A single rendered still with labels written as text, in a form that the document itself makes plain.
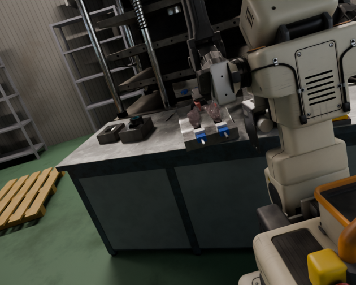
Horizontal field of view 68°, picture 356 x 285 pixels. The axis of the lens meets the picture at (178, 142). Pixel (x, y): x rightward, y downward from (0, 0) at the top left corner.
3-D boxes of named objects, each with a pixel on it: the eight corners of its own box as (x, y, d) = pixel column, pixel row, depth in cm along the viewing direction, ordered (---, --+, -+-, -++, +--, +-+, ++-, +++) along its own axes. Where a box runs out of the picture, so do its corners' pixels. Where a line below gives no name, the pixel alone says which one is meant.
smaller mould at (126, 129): (143, 139, 157) (139, 129, 155) (121, 143, 162) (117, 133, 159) (153, 126, 175) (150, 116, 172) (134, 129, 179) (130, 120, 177)
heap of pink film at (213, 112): (224, 120, 134) (221, 106, 131) (191, 129, 134) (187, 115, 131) (215, 107, 158) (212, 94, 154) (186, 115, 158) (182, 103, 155)
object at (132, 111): (274, 96, 186) (273, 89, 183) (115, 126, 227) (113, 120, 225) (267, 71, 258) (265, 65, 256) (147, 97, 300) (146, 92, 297)
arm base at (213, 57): (198, 74, 72) (241, 62, 71) (191, 55, 76) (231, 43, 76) (201, 95, 79) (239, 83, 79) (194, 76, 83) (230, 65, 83)
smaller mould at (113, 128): (116, 141, 168) (113, 133, 166) (99, 144, 172) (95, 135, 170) (127, 130, 183) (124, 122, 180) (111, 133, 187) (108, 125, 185)
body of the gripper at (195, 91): (192, 93, 112) (189, 78, 106) (215, 86, 112) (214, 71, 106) (196, 102, 107) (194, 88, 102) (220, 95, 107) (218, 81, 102)
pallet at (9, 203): (13, 186, 364) (9, 179, 360) (70, 168, 366) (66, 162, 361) (-41, 249, 256) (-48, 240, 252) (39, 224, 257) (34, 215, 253)
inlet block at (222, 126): (234, 141, 116) (231, 130, 114) (223, 144, 116) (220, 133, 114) (227, 131, 128) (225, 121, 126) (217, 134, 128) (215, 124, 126)
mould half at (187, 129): (239, 137, 125) (235, 116, 121) (186, 151, 126) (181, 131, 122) (218, 109, 171) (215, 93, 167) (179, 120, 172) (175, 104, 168)
